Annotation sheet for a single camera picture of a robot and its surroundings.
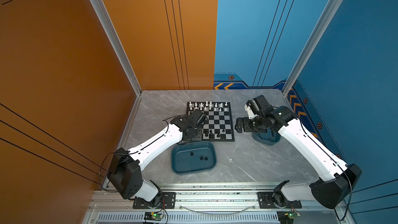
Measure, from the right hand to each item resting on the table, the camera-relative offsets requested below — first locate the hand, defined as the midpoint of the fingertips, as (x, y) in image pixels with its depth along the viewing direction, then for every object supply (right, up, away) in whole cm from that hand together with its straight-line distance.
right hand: (241, 127), depth 75 cm
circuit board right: (+20, -40, -5) cm, 45 cm away
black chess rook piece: (-25, -17, +12) cm, 33 cm away
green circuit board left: (-42, -40, -4) cm, 58 cm away
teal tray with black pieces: (-25, -18, +11) cm, 33 cm away
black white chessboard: (-8, -3, +24) cm, 25 cm away
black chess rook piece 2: (-17, -19, +11) cm, 28 cm away
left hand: (-22, -5, +7) cm, 24 cm away
